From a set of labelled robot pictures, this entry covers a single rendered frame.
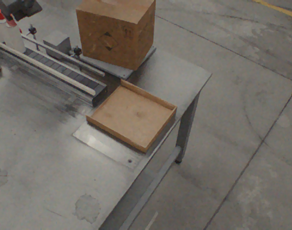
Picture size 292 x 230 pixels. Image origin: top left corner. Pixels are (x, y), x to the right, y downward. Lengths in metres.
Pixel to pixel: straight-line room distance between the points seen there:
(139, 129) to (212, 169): 1.02
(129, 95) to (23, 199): 0.63
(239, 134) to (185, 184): 0.62
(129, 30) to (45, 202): 0.78
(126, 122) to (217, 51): 1.97
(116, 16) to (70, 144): 0.58
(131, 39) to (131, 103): 0.28
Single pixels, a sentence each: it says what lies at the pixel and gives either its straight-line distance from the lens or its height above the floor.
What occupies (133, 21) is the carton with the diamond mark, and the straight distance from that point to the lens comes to 1.31.
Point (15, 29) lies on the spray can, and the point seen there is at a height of 1.02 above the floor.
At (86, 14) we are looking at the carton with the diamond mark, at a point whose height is 1.11.
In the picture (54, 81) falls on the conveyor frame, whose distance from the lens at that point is 1.43.
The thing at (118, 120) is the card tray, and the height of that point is 0.83.
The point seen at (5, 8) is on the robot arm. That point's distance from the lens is 1.10.
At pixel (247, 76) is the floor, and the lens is 2.88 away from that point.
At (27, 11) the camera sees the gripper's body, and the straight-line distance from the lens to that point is 1.20.
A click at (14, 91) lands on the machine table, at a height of 0.83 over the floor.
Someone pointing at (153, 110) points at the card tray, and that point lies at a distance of 1.31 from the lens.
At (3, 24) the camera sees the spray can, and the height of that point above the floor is 1.03.
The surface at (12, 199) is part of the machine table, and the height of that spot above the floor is 0.83.
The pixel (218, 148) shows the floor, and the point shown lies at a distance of 2.27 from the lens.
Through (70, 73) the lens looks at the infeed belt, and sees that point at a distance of 1.44.
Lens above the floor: 1.83
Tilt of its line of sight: 51 degrees down
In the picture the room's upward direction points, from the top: 3 degrees clockwise
